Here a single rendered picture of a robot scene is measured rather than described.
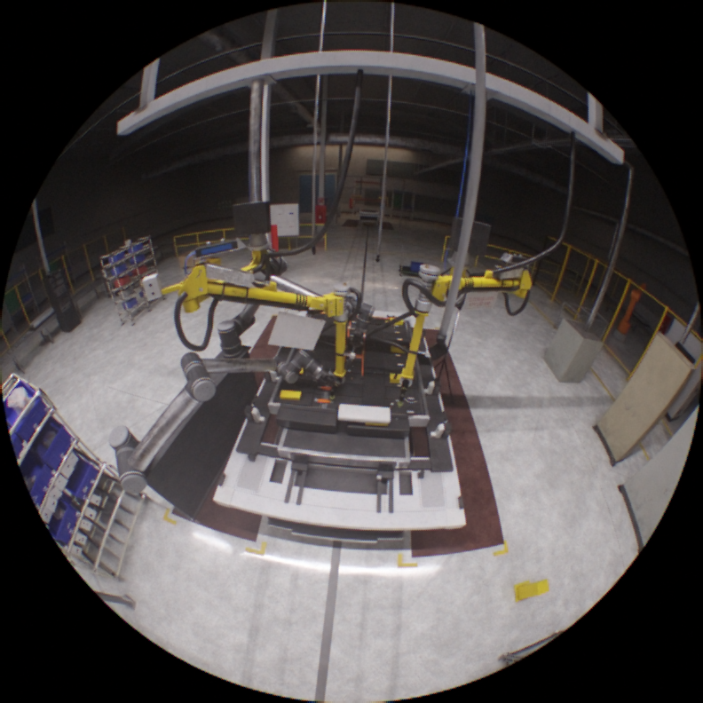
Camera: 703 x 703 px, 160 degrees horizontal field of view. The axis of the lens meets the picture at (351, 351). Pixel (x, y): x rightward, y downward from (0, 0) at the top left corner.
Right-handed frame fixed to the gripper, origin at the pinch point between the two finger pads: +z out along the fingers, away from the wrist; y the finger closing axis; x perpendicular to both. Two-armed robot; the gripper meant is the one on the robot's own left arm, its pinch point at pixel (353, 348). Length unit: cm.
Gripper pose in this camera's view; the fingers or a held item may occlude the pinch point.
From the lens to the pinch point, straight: 210.2
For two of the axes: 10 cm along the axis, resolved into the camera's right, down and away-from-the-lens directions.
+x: -2.5, 2.6, -9.3
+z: -3.1, 8.9, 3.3
